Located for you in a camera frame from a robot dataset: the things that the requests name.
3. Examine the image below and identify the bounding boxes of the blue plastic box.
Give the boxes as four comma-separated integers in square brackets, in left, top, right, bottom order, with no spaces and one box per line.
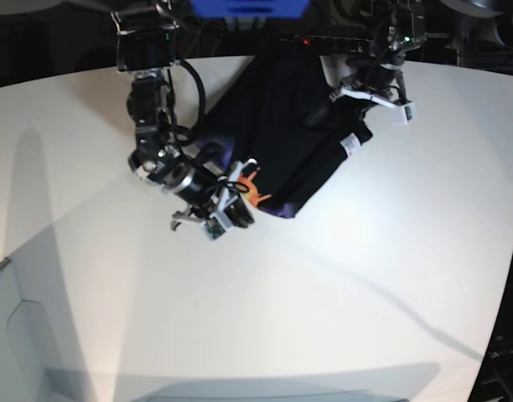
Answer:
[190,0,310,18]

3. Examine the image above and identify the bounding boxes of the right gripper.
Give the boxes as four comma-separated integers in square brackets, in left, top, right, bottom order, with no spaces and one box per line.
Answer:
[168,158,257,230]

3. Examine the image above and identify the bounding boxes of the black T-shirt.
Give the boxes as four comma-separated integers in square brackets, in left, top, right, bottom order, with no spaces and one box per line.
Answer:
[198,42,373,219]

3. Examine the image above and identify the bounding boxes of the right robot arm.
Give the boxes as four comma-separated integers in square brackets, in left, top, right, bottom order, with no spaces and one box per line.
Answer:
[111,1,254,240]

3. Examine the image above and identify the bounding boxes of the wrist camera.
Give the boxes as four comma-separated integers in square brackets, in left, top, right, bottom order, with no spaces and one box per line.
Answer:
[391,101,417,126]
[200,216,233,240]

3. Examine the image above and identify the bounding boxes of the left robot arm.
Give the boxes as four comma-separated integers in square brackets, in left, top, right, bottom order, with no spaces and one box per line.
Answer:
[329,1,427,112]

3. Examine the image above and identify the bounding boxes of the white shirt label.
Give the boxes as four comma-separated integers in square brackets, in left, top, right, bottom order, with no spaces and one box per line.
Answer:
[339,133,363,159]

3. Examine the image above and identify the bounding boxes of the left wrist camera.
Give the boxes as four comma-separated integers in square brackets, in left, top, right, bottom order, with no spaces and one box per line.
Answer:
[391,101,417,126]

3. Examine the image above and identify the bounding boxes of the black power strip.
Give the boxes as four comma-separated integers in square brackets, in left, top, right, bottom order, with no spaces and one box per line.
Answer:
[294,36,371,54]

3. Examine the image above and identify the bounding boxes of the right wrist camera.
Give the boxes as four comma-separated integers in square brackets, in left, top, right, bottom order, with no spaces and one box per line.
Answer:
[200,216,233,240]

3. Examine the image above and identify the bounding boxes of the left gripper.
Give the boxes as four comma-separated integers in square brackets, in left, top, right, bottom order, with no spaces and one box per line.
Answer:
[329,66,412,111]

